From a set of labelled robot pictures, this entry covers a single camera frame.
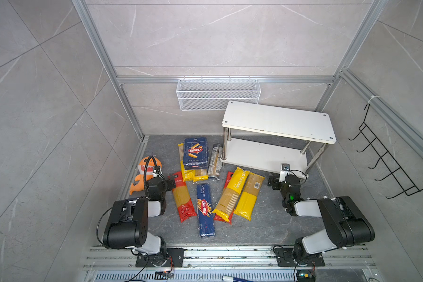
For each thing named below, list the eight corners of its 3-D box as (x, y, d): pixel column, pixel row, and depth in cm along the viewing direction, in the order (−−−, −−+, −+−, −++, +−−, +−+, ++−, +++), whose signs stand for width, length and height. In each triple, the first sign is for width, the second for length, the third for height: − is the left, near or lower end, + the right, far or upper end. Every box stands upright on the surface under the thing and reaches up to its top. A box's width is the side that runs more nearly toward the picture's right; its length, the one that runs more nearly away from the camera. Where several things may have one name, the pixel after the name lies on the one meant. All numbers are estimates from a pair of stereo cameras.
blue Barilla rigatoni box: (182, 172, 102) (180, 163, 95) (186, 147, 115) (184, 137, 108) (207, 172, 102) (207, 163, 95) (208, 147, 115) (208, 137, 108)
